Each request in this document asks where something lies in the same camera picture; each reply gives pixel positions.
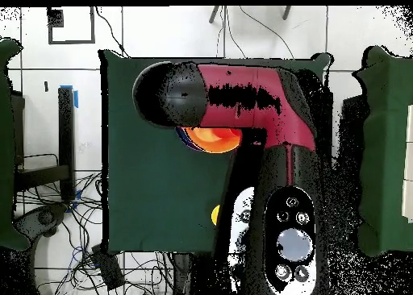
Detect large yellow plastic bowl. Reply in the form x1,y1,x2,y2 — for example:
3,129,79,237
182,126,244,155

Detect orange-red plastic cup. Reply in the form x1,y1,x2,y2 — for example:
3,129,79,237
211,127,243,142

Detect dark green tablecloth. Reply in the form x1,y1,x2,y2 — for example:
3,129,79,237
98,48,333,255

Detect black power strip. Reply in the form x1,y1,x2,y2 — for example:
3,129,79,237
90,243,126,291

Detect green cloth side table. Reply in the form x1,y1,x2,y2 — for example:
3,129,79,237
353,46,413,258
0,38,31,251

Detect white boxes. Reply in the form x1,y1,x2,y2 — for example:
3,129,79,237
401,103,413,225

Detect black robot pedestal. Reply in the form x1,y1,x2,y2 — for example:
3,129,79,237
172,251,220,295

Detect thin black cable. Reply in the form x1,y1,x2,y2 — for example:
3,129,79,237
238,6,295,60

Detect black cable tangle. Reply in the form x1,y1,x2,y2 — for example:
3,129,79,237
15,170,173,295

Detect black pedestal leg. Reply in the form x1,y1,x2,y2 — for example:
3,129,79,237
14,202,69,239

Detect black square frame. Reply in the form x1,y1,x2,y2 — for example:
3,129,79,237
47,6,97,45

